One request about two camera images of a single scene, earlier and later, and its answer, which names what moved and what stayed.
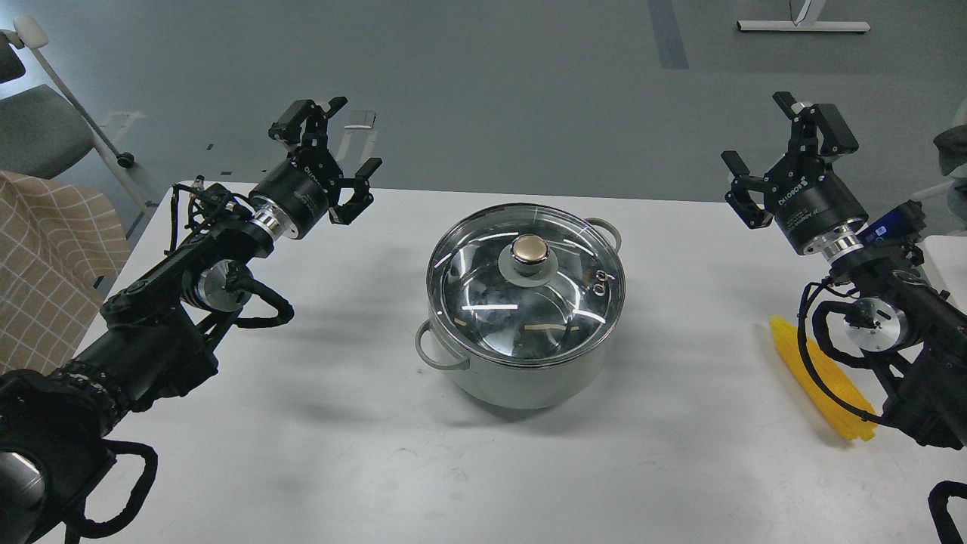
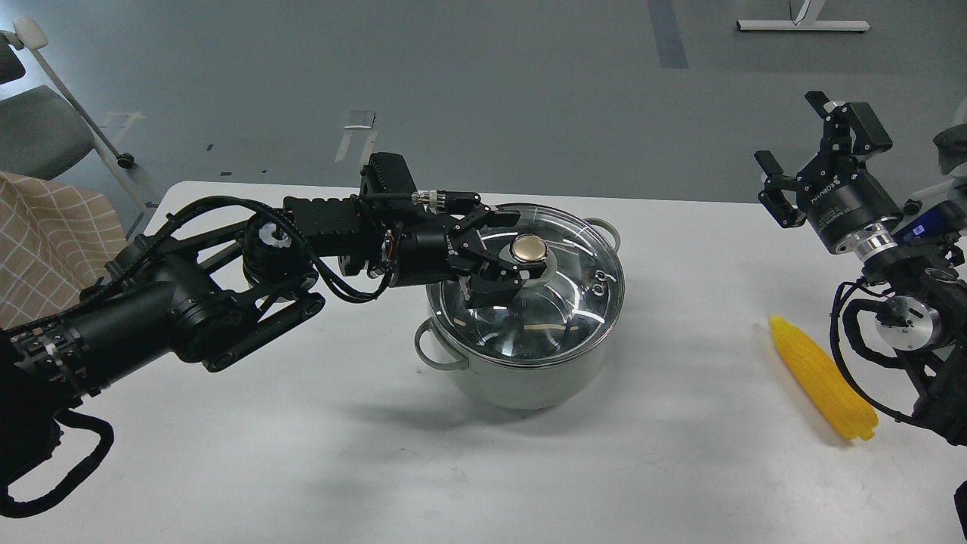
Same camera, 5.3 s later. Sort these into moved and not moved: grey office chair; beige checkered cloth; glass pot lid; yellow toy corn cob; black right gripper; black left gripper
Moved: black left gripper; black right gripper
Not moved: beige checkered cloth; grey office chair; glass pot lid; yellow toy corn cob
